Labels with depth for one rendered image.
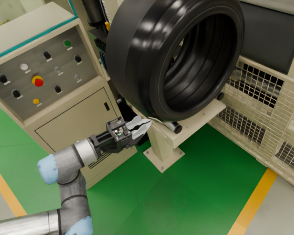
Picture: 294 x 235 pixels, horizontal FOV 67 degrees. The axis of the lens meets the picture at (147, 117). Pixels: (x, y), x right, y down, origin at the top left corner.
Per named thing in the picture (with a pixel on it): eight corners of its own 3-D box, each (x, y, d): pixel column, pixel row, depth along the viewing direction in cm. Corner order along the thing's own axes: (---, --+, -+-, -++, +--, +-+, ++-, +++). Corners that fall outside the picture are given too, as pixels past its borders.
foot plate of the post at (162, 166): (143, 153, 201) (142, 152, 200) (165, 135, 209) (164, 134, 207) (161, 173, 185) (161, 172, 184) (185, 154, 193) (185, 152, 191)
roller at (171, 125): (136, 88, 119) (139, 93, 123) (130, 94, 119) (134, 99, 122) (181, 124, 98) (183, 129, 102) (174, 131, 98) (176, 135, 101)
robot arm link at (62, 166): (44, 171, 67) (32, 155, 61) (78, 154, 71) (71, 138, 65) (51, 192, 62) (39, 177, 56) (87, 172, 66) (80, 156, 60)
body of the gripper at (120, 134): (135, 133, 65) (97, 152, 61) (132, 144, 73) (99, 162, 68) (122, 114, 68) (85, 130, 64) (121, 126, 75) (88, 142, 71)
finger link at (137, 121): (152, 114, 71) (128, 126, 68) (150, 122, 76) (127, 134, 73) (147, 107, 72) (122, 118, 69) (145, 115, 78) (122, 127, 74)
